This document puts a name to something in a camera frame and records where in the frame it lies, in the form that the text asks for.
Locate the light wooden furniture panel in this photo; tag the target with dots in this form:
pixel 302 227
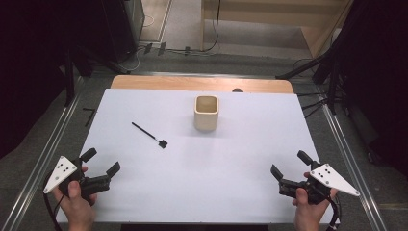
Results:
pixel 272 16

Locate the person's left hand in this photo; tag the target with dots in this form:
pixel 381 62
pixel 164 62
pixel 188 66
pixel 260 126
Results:
pixel 77 205

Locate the dark cabinet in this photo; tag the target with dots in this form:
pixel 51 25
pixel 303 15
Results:
pixel 123 25

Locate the metal floor rail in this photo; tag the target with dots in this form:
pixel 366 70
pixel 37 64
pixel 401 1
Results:
pixel 352 166
pixel 38 166

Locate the person's right hand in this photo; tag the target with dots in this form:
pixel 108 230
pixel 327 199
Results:
pixel 309 211

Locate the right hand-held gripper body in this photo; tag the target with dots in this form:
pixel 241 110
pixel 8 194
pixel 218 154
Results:
pixel 330 179

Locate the beige square cup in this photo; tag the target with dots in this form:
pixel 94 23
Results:
pixel 206 114

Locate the thin black brush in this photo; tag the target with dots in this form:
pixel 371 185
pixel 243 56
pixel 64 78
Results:
pixel 150 136

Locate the black curtain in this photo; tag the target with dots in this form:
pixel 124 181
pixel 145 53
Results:
pixel 381 80
pixel 29 64

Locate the black stand legs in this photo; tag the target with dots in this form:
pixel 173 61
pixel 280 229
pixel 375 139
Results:
pixel 69 80
pixel 330 77

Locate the white table cover sheet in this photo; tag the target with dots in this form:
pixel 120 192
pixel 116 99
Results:
pixel 198 173

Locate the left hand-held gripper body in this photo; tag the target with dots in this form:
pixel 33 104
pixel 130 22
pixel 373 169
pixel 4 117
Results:
pixel 59 174

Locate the black angled floor key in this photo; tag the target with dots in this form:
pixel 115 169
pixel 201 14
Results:
pixel 89 114

